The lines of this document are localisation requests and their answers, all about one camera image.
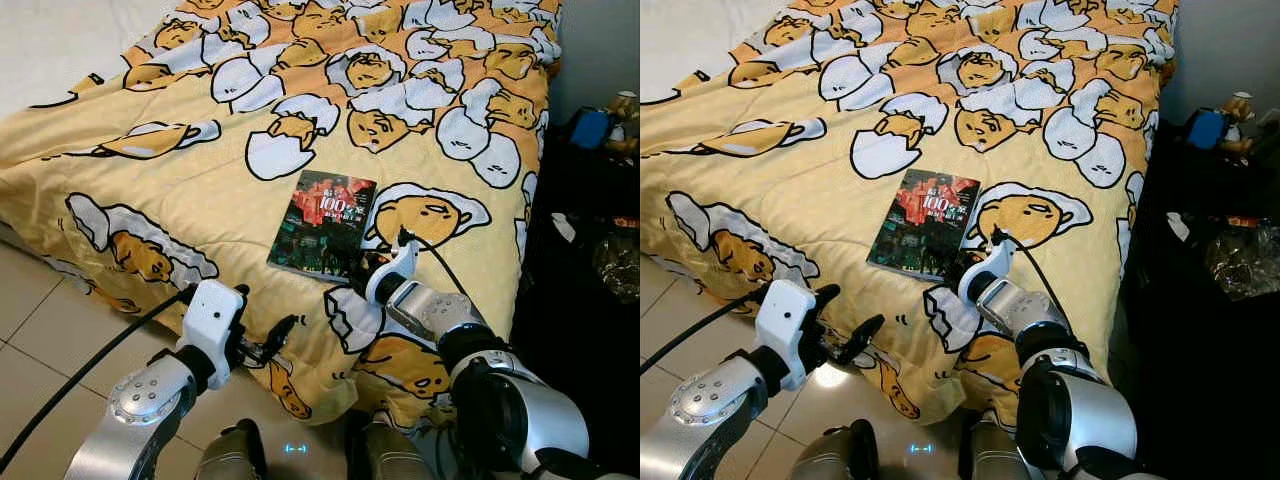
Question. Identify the dark robot leg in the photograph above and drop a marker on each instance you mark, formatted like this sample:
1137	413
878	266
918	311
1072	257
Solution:
385	455
990	455
232	455
840	455

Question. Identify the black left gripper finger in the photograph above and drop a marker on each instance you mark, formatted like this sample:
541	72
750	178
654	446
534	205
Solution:
282	328
868	333

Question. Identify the small red flat item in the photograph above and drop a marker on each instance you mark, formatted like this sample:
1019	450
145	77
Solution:
626	222
1243	222

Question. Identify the clear crumpled plastic bag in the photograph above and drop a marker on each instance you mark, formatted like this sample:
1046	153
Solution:
618	268
1245	262

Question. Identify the yellow egg cartoon blanket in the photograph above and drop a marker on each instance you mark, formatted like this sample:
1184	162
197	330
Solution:
200	120
800	170

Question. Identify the yellow brown toy figurine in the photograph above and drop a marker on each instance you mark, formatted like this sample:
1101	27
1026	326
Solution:
625	110
1240	110

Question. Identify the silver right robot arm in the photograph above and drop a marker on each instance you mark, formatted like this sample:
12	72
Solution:
520	410
1080	420

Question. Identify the small white paper tag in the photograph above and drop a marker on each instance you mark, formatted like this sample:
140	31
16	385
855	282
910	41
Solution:
1178	228
562	228

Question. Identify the dark robot right leg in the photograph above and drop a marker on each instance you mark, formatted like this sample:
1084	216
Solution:
990	455
385	455

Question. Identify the dark red-titled paperback book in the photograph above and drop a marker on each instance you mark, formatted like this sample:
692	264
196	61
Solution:
320	225
920	225

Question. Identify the white quilted mattress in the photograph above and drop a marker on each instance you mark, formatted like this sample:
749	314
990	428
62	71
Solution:
690	35
60	40

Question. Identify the black bedside table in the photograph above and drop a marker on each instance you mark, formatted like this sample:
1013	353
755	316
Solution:
1200	380
570	350

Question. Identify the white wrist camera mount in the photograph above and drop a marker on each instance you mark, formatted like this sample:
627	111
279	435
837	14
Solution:
395	270
212	320
785	325
990	270

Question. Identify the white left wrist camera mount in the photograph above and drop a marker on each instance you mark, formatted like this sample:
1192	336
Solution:
785	325
212	320

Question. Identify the small blue object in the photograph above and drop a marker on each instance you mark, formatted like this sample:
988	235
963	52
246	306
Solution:
1207	130
590	130

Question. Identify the dark robot left leg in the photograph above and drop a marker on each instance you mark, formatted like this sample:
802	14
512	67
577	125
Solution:
840	455
232	455

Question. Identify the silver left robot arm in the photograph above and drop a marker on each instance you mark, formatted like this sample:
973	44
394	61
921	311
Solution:
700	410
140	410

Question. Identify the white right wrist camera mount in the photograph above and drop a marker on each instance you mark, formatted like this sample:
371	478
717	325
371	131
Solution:
395	270
990	270

